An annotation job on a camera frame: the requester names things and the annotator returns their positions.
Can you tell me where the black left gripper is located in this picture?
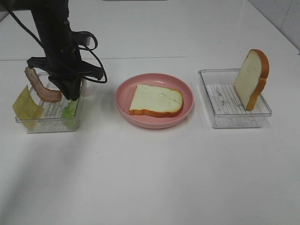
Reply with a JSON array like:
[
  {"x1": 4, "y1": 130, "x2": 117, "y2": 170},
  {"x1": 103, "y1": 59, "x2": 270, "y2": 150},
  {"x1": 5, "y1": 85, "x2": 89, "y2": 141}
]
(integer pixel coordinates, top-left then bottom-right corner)
[{"x1": 27, "y1": 21, "x2": 103, "y2": 100}]

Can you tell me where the curved bacon strip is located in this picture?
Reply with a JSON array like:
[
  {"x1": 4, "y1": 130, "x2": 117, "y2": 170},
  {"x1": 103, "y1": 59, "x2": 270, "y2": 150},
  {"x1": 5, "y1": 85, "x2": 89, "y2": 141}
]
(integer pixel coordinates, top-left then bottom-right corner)
[{"x1": 24, "y1": 67, "x2": 62, "y2": 103}]

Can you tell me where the green lettuce leaf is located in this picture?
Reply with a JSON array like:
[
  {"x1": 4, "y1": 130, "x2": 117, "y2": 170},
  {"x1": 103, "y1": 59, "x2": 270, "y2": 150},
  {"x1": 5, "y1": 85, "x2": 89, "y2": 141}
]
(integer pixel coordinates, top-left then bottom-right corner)
[{"x1": 61, "y1": 100, "x2": 78, "y2": 129}]

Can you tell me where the bread slice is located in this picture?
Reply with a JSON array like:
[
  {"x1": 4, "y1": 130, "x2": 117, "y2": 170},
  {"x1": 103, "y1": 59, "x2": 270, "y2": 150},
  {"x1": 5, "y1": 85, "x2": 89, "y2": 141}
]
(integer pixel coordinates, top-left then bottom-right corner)
[
  {"x1": 233, "y1": 49, "x2": 270, "y2": 111},
  {"x1": 129, "y1": 84, "x2": 183, "y2": 118}
]

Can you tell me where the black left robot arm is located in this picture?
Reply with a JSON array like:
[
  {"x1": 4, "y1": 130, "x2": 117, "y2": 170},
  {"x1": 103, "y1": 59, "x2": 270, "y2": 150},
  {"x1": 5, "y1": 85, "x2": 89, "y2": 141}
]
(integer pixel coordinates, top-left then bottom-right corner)
[{"x1": 0, "y1": 0, "x2": 107, "y2": 103}]

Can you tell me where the clear left ingredient tray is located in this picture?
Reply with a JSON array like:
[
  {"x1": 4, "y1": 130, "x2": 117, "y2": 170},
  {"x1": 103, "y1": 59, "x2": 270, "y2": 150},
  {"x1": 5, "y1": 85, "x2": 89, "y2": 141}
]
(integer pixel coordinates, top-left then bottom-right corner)
[{"x1": 15, "y1": 81, "x2": 86, "y2": 134}]

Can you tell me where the yellow cheese slice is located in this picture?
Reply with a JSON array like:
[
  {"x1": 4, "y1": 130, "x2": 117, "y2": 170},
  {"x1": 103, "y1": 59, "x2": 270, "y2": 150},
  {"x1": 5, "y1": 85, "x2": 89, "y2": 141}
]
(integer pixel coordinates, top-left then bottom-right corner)
[{"x1": 12, "y1": 85, "x2": 44, "y2": 131}]

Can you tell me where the pink round plate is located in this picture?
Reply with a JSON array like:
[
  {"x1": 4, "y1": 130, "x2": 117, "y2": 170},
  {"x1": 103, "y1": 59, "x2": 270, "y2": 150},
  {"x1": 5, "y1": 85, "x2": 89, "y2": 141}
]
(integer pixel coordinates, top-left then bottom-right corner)
[{"x1": 115, "y1": 73, "x2": 194, "y2": 129}]

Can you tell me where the clear right bread tray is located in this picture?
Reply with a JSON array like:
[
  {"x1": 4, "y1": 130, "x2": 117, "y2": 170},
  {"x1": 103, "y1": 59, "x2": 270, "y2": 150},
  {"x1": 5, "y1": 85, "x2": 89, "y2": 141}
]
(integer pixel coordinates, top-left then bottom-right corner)
[{"x1": 198, "y1": 68, "x2": 272, "y2": 128}]

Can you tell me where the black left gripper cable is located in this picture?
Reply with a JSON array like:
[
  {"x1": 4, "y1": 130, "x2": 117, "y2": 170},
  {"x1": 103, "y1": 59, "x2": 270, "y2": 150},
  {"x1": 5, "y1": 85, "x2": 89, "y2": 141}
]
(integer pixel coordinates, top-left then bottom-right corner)
[{"x1": 4, "y1": 0, "x2": 108, "y2": 84}]

